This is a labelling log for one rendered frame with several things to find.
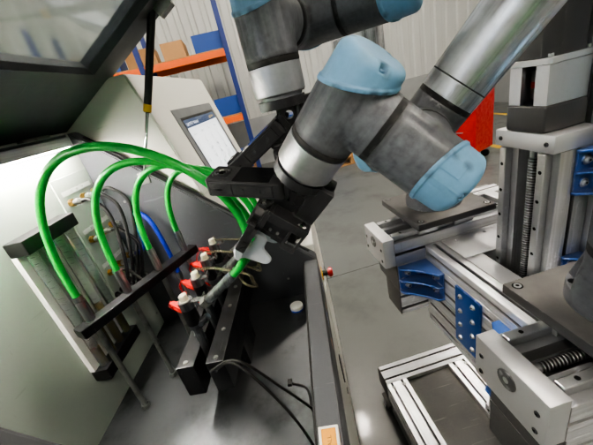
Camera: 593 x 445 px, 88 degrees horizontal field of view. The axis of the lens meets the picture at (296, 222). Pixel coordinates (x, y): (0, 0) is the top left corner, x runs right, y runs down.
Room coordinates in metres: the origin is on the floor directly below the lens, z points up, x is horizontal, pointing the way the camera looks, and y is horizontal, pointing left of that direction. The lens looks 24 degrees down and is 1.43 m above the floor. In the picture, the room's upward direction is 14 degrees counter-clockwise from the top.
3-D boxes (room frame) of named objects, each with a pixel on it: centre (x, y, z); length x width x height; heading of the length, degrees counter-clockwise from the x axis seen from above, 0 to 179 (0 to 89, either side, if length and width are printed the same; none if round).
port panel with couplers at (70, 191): (0.78, 0.49, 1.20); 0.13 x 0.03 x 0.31; 175
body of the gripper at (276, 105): (0.49, -0.03, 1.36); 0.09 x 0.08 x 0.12; 85
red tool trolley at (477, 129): (4.09, -2.42, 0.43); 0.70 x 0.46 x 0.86; 30
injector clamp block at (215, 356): (0.64, 0.24, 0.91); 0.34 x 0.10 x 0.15; 175
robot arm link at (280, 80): (0.49, -0.02, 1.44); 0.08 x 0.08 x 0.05
